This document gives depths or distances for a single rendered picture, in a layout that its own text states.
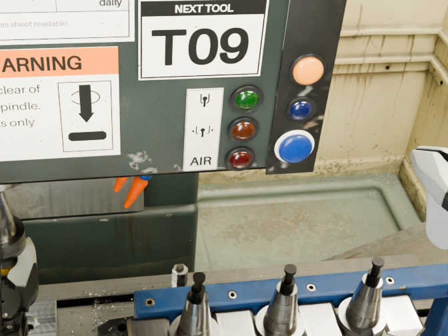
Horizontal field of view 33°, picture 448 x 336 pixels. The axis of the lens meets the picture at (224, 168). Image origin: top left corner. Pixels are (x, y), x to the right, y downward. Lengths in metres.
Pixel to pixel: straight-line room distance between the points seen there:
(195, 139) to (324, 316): 0.43
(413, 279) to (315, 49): 0.53
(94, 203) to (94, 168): 0.90
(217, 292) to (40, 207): 0.64
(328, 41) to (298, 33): 0.03
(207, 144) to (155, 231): 1.01
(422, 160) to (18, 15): 0.31
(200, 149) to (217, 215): 1.39
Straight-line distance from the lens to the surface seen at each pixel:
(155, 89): 0.60
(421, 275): 1.07
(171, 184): 1.58
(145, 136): 0.63
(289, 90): 0.62
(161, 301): 0.98
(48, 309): 1.29
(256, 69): 0.61
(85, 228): 1.62
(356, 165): 2.15
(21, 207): 1.55
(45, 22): 0.57
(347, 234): 2.04
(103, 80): 0.59
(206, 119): 0.63
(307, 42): 0.60
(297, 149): 0.66
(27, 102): 0.61
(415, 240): 1.78
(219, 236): 1.98
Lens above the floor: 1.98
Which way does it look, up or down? 40 degrees down
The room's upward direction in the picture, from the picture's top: 5 degrees clockwise
